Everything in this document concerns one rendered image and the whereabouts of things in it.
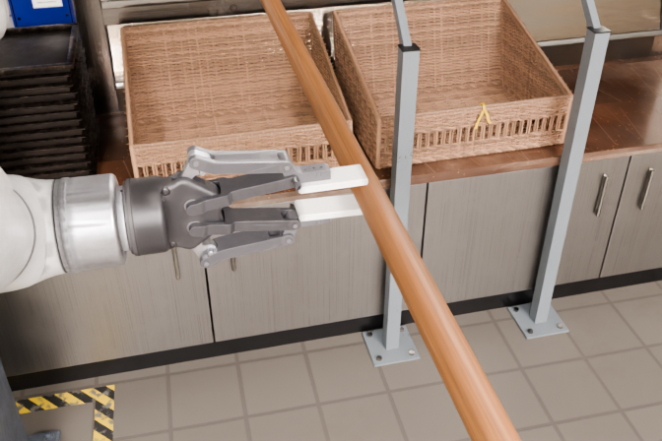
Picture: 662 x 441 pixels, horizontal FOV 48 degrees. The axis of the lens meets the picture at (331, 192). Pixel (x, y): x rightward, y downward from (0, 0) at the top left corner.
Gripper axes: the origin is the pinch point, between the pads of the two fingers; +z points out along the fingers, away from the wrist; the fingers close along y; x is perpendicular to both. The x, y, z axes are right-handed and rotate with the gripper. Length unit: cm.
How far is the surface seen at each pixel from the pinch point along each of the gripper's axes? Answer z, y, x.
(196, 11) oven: -5, 33, -147
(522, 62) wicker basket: 89, 48, -126
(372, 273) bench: 35, 93, -92
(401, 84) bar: 38, 32, -87
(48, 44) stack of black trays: -43, 30, -124
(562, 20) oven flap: 113, 45, -147
